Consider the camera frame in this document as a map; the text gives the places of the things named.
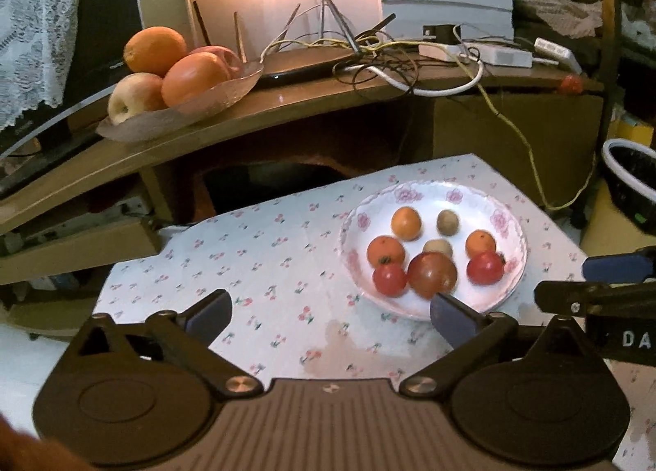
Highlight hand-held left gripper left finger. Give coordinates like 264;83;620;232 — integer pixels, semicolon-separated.
69;289;264;397

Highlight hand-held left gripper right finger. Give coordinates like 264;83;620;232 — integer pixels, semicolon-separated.
399;291;610;397

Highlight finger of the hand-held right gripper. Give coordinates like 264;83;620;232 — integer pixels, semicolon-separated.
533;280;656;321
581;246;656;284

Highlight orange with green stem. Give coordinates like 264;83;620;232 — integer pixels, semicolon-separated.
367;236;405;269

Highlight yellowish orange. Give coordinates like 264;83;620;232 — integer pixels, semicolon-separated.
390;207;422;240

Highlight white floral plate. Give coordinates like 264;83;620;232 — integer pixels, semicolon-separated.
339;180;528;322

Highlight large dark red tomato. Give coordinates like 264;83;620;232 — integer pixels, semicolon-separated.
407;252;458;299

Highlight small deep orange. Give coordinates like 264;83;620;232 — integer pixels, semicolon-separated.
465;230;497;259

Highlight cherry print tablecloth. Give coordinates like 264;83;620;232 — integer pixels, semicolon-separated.
95;153;656;471

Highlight black bin with white rim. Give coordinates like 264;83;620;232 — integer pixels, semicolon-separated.
601;139;656;236

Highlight wooden keyboard tray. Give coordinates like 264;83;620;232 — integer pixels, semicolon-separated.
0;217;162;287

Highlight glass dish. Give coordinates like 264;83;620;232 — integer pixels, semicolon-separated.
96;61;264;144

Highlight white adapter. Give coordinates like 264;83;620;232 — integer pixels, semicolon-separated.
533;38;582;73

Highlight pale apple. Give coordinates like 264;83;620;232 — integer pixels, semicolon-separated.
107;72;167;124

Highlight wooden desk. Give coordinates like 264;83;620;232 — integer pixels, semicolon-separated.
0;61;606;328

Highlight large orange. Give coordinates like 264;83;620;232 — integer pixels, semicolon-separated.
123;26;189;77
161;52;231;108

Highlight white power strip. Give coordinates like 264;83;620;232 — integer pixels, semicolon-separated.
417;41;534;69

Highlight cluttered shelf rack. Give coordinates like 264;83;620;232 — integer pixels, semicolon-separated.
507;0;656;108

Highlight red apple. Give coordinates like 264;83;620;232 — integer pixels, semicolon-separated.
192;45;241;75

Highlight black router with antennas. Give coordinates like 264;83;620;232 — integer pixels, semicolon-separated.
256;0;398;90

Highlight black power adapter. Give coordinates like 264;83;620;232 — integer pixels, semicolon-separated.
423;24;462;44

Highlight white lace cloth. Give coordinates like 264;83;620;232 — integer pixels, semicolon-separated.
0;0;85;131

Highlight white cable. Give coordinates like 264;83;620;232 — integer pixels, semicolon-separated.
348;53;485;98

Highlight tangled black cables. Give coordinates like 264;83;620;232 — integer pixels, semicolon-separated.
261;15;493;93

